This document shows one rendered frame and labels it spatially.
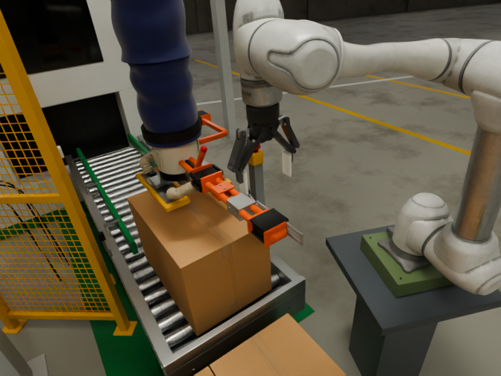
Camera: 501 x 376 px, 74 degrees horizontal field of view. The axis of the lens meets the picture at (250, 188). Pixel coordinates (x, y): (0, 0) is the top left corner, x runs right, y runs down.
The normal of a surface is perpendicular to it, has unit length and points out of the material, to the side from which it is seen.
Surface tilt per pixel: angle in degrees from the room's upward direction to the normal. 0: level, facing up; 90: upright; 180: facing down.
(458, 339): 0
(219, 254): 90
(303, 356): 0
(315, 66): 89
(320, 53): 92
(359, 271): 0
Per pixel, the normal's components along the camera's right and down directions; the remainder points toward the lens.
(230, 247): 0.58, 0.40
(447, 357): -0.07, -0.84
